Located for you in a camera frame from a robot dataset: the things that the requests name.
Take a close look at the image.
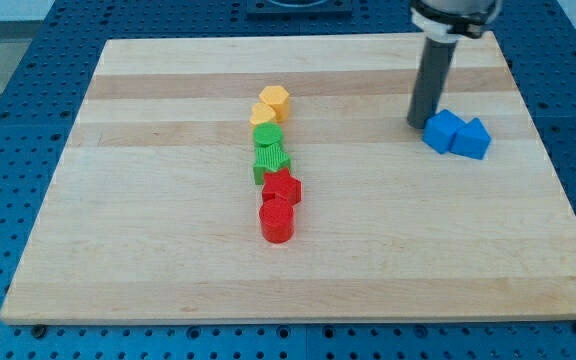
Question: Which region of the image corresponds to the blue triangular block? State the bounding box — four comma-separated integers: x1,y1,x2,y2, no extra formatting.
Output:
450,118,492,160

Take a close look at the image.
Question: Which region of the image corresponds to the yellow heart block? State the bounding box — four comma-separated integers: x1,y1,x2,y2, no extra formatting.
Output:
249,102,277,127

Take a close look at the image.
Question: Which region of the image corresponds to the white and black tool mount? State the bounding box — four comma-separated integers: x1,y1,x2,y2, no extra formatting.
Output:
410,0,503,43

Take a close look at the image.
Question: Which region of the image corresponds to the wooden board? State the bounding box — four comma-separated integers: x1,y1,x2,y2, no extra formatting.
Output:
0,33,576,325

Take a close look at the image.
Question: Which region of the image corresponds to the green star block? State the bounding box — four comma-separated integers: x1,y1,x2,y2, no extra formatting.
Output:
253,143,291,185

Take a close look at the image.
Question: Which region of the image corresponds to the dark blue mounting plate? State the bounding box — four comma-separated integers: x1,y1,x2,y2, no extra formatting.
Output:
246,0,353,18

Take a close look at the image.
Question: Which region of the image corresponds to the red cylinder block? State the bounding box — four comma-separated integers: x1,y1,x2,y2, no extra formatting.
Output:
259,199,294,244

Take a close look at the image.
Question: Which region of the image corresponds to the blue cube block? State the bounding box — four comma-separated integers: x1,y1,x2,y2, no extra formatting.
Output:
422,110,466,154

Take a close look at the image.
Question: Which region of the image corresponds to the yellow hexagon block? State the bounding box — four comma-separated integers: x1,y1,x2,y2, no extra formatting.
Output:
259,85,291,122

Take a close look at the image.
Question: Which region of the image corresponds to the red star block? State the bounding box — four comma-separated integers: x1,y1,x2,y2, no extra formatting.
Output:
261,168,302,205

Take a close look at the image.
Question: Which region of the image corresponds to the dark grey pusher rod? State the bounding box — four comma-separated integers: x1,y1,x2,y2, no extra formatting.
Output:
407,37,456,129

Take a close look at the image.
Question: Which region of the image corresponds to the green cylinder block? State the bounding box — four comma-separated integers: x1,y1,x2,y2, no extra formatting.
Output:
252,122,283,148

